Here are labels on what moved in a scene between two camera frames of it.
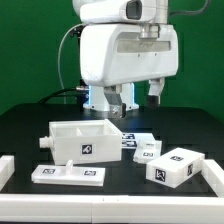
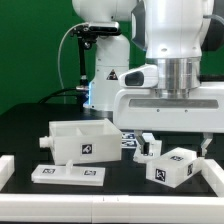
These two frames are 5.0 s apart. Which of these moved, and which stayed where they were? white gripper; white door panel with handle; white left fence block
Moved: white gripper
Stayed: white left fence block; white door panel with handle
